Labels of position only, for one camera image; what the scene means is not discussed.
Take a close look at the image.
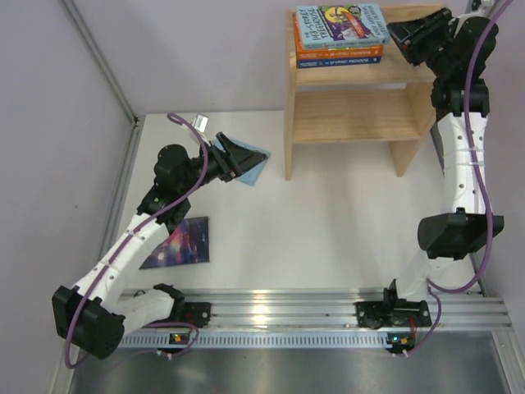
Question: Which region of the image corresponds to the orange 78-storey treehouse book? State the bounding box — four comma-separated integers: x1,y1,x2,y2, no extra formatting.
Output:
292,12,384,60

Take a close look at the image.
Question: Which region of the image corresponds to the light blue 143-storey treehouse book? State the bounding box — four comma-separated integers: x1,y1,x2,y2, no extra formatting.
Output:
295,3,390,50

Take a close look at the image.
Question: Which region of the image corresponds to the blue 91-storey treehouse book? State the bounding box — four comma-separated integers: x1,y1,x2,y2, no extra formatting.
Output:
297,56,381,69

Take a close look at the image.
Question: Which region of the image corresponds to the purple galaxy cover book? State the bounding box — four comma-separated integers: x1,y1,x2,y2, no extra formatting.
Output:
140,217,210,270

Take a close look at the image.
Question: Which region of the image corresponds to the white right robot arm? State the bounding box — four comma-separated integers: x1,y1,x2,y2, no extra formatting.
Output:
388,7,504,302

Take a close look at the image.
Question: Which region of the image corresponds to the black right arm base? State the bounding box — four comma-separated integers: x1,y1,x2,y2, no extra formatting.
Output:
356,300,432,330

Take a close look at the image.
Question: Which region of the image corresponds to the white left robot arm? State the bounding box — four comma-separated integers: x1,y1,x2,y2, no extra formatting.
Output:
52,133,268,360

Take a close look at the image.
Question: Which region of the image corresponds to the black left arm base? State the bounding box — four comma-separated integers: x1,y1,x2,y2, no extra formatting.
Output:
176,302,212,328

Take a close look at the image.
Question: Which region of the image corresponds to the wooden two-tier shelf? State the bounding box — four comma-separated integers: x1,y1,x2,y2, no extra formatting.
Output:
284,11,435,180

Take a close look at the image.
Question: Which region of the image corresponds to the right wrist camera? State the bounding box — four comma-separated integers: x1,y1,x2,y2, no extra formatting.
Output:
470,0,494,14

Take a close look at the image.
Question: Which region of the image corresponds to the aluminium mounting rail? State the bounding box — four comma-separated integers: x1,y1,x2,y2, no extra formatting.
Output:
118,286,512,350

